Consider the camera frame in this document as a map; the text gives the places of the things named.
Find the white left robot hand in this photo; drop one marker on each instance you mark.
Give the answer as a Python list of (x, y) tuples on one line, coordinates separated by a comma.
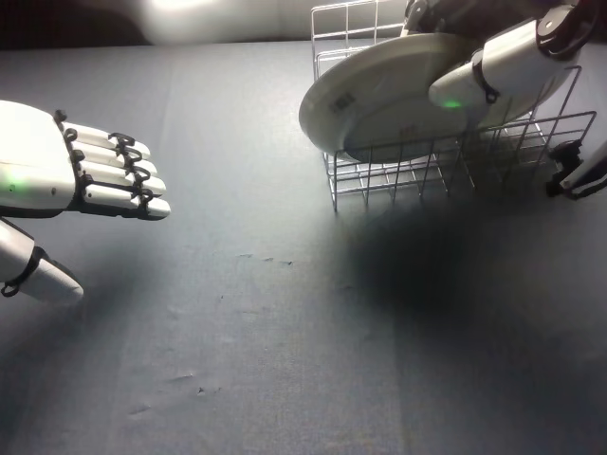
[(28, 166)]

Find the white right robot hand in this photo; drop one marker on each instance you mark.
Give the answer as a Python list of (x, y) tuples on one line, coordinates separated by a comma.
[(512, 61)]

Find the white plate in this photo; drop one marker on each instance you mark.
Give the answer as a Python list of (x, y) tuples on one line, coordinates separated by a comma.
[(379, 95)]

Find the grey table cloth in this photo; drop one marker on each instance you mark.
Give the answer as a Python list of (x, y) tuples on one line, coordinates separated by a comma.
[(237, 332)]

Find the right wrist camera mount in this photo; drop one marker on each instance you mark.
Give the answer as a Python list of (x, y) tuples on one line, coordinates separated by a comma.
[(583, 175)]

